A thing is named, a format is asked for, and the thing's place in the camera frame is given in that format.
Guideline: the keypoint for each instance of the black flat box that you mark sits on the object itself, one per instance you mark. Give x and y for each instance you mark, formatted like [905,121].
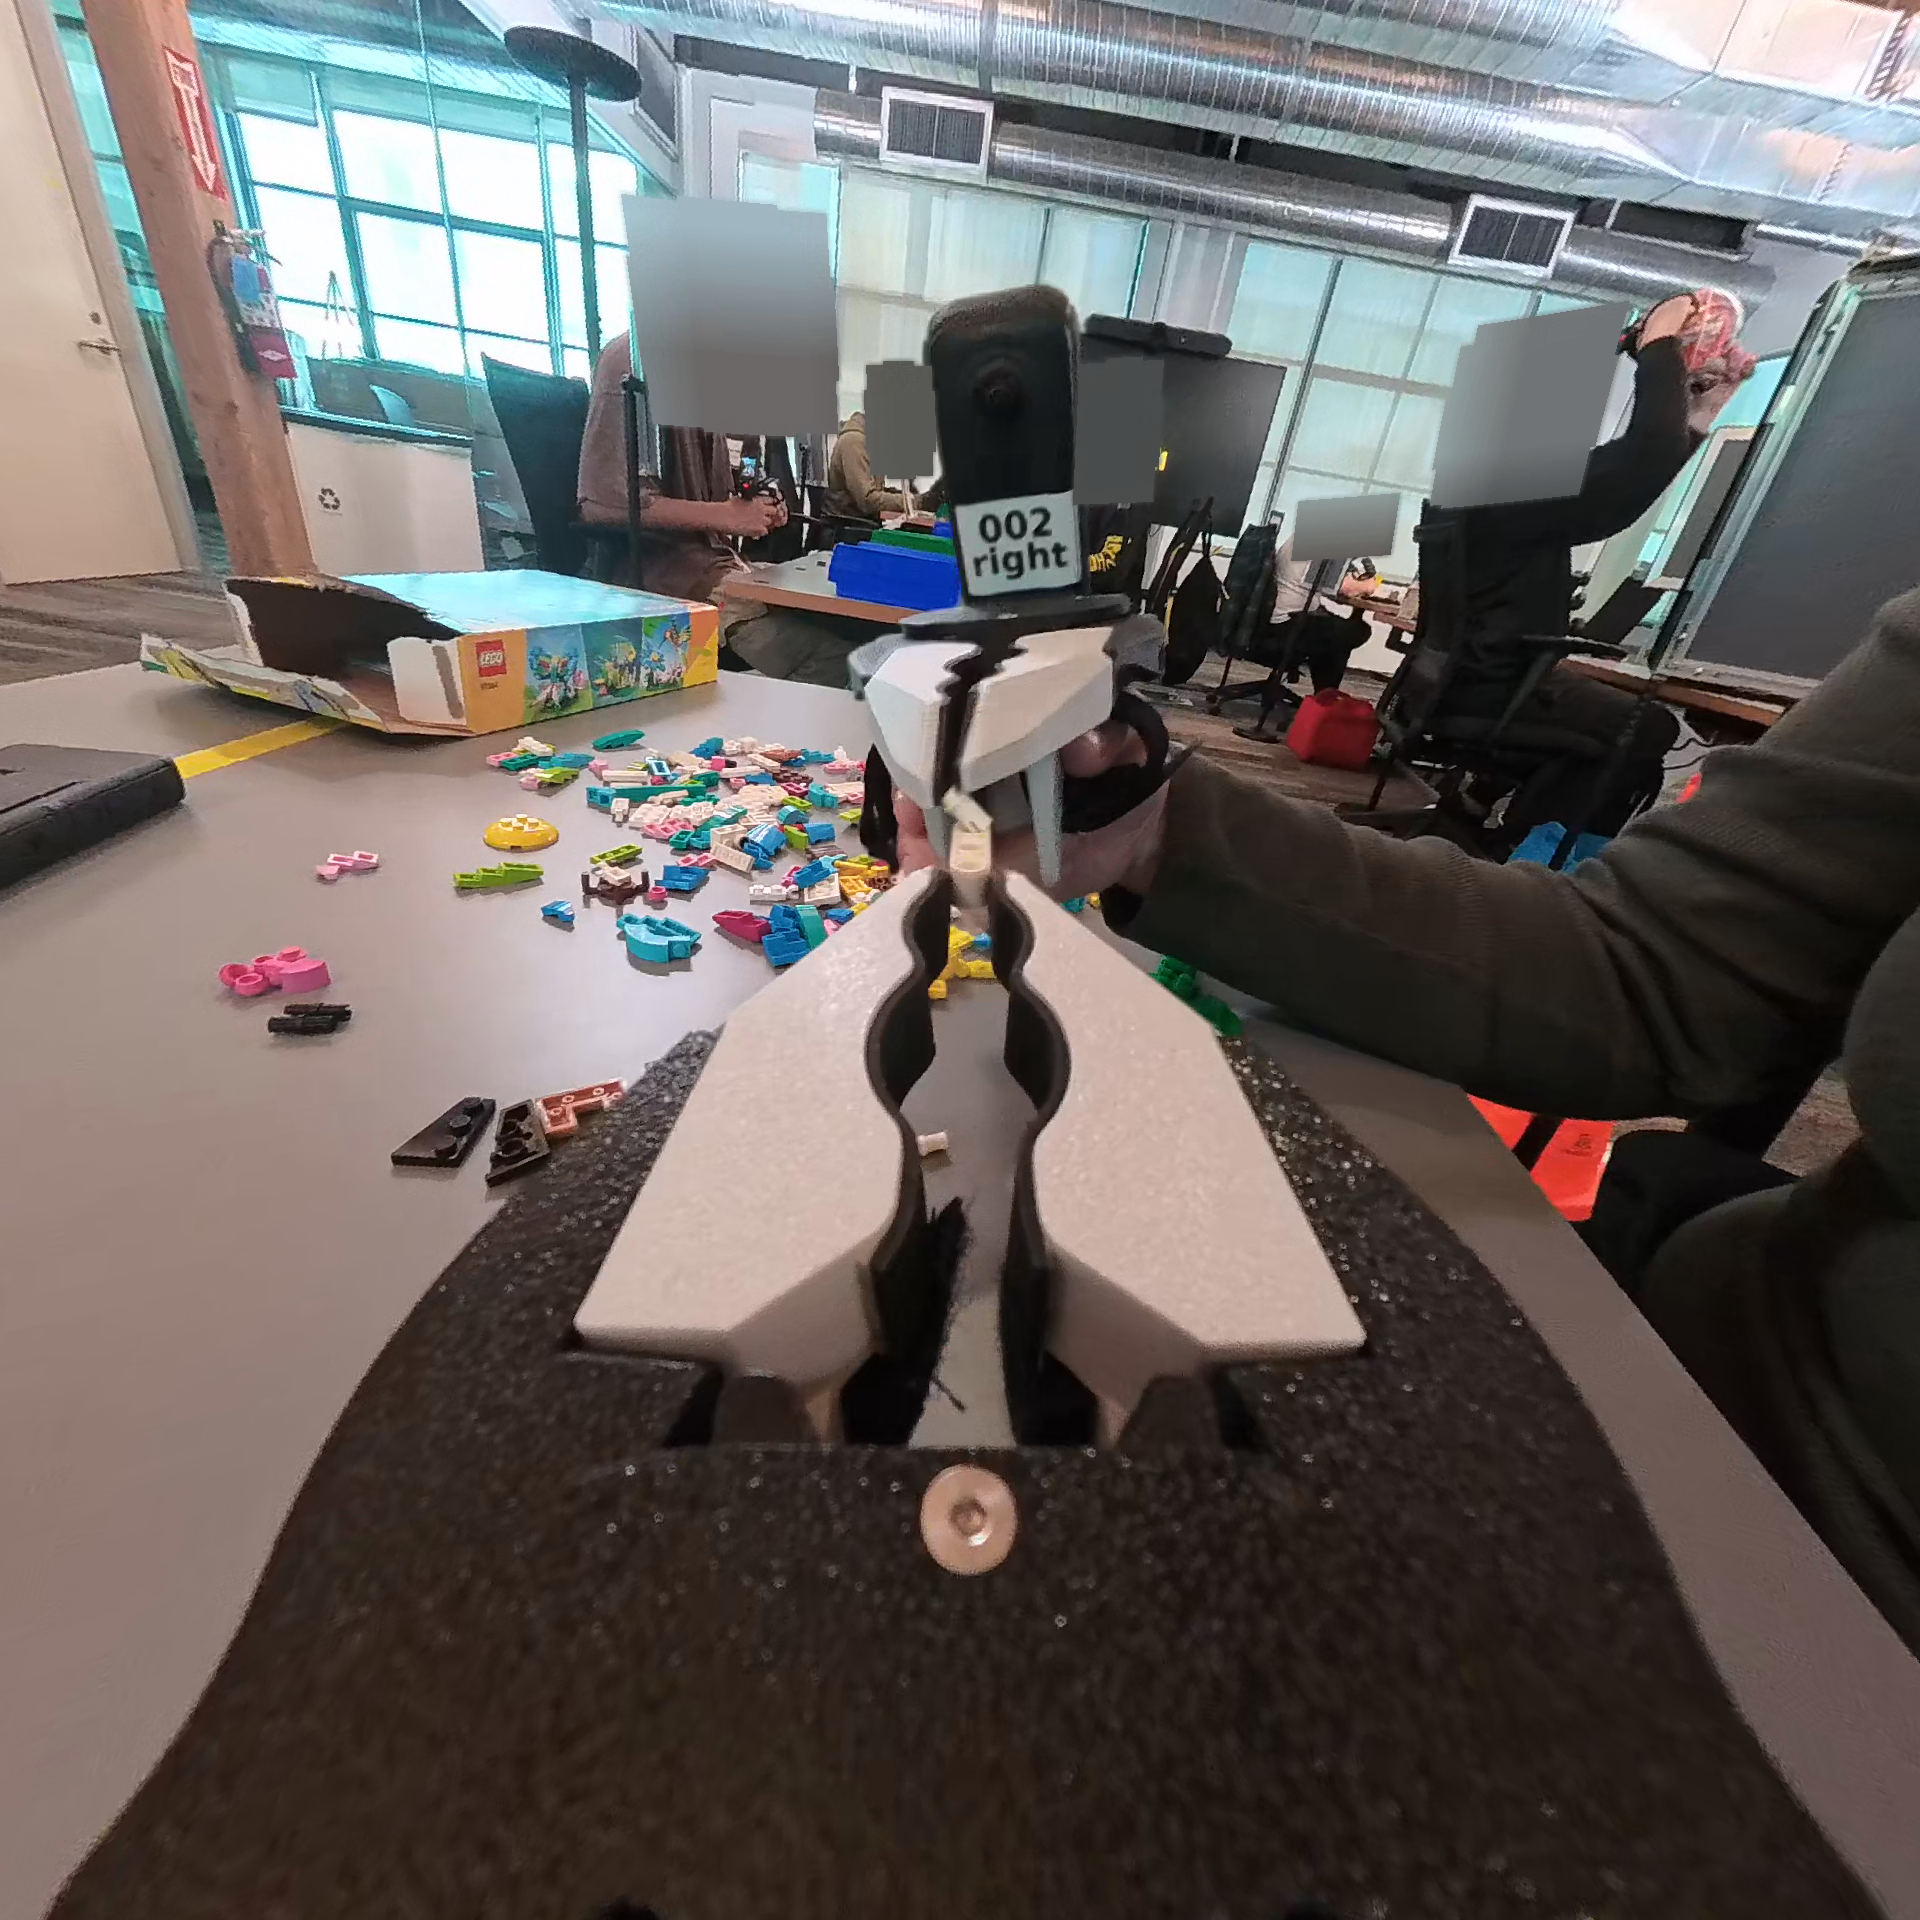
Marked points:
[77,803]

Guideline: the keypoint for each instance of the black wedge plate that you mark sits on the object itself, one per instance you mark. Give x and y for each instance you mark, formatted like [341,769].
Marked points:
[518,1143]
[445,1133]

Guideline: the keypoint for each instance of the yellow tape strip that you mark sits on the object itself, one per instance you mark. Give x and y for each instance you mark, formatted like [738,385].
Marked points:
[254,743]

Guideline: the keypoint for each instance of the white recycling cabinet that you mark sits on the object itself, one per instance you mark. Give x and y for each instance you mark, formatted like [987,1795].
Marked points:
[375,494]

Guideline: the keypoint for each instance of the salmon brick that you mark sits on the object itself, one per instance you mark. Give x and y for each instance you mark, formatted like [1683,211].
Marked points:
[588,1107]

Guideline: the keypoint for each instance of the black connector brick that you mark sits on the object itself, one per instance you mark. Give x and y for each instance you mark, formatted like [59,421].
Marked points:
[310,1017]

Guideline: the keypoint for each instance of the red fire extinguisher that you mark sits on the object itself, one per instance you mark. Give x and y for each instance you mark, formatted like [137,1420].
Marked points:
[249,301]

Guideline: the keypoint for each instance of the lime green brick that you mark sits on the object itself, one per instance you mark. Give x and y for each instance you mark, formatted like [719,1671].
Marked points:
[499,875]

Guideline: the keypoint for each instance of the person's right hand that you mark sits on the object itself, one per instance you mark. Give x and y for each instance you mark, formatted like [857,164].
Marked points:
[1125,859]

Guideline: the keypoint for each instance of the small beige toy brick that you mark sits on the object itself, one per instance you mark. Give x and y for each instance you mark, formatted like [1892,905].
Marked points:
[972,860]

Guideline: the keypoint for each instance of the pink brick assembly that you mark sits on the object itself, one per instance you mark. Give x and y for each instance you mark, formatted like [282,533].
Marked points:
[273,975]

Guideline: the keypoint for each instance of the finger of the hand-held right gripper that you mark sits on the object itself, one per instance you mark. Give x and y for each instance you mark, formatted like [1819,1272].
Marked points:
[908,713]
[1036,705]

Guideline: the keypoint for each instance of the toy brick set box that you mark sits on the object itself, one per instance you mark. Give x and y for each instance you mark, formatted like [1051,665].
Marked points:
[571,661]

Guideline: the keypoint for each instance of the grey desk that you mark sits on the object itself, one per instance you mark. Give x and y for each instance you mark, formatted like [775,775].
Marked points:
[300,1201]

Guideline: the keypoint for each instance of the person's right forearm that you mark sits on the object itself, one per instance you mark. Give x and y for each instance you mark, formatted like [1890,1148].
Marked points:
[1500,931]

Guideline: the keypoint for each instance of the light wooden desk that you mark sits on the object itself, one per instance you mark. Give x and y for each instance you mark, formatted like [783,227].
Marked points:
[796,598]

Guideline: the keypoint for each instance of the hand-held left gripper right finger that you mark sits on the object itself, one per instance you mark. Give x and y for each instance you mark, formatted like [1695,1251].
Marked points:
[1185,1185]

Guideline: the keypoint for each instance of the large dark screen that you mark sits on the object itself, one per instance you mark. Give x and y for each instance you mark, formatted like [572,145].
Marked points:
[1786,494]

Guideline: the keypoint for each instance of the orange traffic cone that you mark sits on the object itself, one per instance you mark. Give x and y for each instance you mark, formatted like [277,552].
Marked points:
[1559,1163]

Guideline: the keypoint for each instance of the pile of colourful toy bricks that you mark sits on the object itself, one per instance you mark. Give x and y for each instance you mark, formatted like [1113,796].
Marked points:
[722,820]

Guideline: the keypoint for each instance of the black office chair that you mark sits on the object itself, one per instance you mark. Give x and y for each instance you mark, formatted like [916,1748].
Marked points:
[1500,751]
[534,452]

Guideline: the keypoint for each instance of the green toy brick plant model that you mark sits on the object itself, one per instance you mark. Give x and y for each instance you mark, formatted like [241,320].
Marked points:
[1202,998]

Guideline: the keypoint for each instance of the red plastic canister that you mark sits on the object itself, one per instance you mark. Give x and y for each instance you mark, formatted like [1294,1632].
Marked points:
[1333,728]

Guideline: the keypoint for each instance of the long silver air duct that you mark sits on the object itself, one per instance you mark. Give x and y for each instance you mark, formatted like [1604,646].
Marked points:
[1276,192]
[1202,45]

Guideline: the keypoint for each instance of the brown brick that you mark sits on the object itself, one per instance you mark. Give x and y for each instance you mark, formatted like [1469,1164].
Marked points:
[614,886]

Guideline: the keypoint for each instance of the wooden post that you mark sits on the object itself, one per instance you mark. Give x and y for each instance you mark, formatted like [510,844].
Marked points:
[195,376]

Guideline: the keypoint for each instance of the yellow dome brick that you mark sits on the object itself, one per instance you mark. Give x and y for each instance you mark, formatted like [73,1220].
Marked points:
[522,831]

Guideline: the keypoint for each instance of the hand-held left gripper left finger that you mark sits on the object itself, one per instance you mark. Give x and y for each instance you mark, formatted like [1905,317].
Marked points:
[750,1172]

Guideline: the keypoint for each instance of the black monitor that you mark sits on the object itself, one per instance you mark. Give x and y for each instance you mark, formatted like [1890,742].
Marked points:
[1202,436]

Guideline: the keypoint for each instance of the white door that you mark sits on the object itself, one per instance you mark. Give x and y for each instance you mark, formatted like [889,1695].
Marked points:
[77,376]

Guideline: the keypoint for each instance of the blue plastic bin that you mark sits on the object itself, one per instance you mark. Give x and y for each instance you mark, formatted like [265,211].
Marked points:
[892,573]

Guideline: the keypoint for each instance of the cyan boat brick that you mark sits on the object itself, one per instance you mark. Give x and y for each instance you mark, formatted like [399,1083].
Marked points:
[661,939]

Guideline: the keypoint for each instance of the black floor lamp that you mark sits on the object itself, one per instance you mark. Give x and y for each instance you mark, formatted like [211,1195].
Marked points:
[571,61]

